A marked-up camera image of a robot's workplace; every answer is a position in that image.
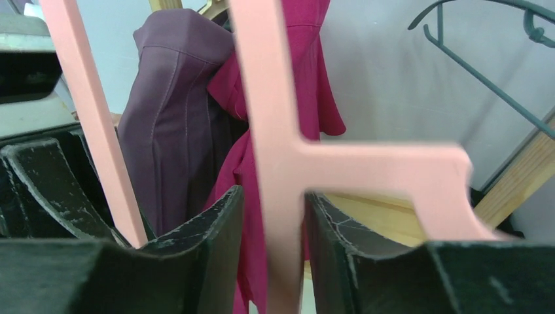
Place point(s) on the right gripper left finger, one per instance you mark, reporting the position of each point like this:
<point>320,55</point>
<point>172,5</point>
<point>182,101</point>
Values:
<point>189,270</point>

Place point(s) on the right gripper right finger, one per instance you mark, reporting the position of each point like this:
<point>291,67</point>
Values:
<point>355,270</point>

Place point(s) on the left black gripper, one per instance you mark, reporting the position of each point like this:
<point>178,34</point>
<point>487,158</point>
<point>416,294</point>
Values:
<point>72,184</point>

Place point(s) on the pink plastic hanger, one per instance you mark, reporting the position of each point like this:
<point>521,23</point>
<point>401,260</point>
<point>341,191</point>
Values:
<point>434,177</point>

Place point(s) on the blue-grey plastic hanger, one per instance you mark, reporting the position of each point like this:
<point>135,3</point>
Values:
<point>506,49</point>

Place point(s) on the purple pleated skirt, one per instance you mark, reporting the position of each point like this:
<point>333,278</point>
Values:
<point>173,135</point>

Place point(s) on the magenta skirt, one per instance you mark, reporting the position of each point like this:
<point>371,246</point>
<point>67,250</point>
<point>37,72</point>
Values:
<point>317,113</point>

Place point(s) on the beige wooden hanger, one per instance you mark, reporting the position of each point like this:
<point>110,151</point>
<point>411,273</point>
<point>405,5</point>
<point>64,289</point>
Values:
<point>210,8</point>

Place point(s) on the black floral garment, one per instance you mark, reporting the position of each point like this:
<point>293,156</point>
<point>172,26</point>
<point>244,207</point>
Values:
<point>496,206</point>

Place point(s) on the wooden clothes rack frame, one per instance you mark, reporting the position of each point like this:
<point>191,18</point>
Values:
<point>395,219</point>

